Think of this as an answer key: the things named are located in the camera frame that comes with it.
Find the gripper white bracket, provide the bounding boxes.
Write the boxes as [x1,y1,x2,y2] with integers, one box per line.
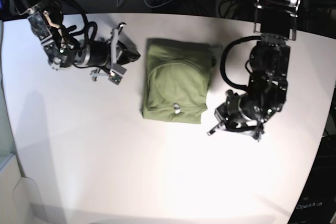
[78,22,141,85]
[207,90,264,142]

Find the green T-shirt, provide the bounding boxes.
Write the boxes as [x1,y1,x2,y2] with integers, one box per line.
[142,38,220,124]

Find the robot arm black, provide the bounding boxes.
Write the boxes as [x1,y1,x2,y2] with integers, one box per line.
[13,0,140,84]
[207,0,301,141]

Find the black OpenArm case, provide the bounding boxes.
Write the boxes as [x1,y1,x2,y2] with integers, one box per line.
[288,128,335,223]

